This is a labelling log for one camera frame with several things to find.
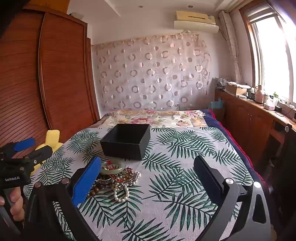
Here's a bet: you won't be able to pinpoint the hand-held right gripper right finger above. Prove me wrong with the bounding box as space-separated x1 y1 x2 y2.
193 155 272 241

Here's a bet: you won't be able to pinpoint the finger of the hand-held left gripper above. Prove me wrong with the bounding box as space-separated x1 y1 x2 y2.
10 146 53 168
0 138 36 160

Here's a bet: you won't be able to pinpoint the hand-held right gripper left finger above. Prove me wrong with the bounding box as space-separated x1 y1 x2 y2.
23 156 102 241

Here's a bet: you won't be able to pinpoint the pale green jade bangle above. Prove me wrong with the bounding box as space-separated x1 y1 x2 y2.
100 161 125 174

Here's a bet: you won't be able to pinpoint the white pearl necklace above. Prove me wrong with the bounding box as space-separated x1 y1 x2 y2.
112 183 130 203

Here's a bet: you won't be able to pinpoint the pile of assorted jewelry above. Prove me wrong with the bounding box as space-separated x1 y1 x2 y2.
92 162 142 193

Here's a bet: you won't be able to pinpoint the black cardboard box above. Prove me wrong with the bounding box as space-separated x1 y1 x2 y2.
100 123 151 161

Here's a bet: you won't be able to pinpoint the person's left hand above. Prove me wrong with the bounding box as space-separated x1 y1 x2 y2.
0 185 25 222

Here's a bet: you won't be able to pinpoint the yellow plush toy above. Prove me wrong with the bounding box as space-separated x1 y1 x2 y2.
30 130 64 176

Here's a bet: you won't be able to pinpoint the green leaf print cloth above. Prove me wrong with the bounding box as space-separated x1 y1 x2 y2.
23 126 254 241

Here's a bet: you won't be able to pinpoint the dark blue blanket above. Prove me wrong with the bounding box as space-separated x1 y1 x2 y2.
201 108 263 193

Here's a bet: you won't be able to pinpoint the brown wooden wardrobe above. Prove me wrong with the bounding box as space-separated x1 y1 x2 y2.
0 4 101 161

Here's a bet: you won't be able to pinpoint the long wooden cabinet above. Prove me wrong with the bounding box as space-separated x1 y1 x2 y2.
215 89 296 168

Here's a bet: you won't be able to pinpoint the light blue bag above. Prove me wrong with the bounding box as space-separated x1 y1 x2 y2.
208 100 226 116

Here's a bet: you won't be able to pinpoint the floral blanket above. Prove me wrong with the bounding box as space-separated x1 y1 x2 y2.
96 109 207 129

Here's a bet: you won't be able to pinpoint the open cardboard box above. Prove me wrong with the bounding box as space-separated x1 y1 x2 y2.
225 83 248 97

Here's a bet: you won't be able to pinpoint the patterned cloth bundle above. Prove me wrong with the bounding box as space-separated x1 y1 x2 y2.
215 77 232 90

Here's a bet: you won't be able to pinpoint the white patterned window curtain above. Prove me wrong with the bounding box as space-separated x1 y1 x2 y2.
218 10 244 84

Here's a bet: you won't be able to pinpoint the window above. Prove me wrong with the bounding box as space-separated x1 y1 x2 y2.
240 0 296 105

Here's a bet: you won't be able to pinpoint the cream air conditioner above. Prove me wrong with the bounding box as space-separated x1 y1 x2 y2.
173 10 220 33

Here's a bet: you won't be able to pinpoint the circle pattern wall curtain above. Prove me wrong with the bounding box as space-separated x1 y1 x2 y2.
91 34 212 111

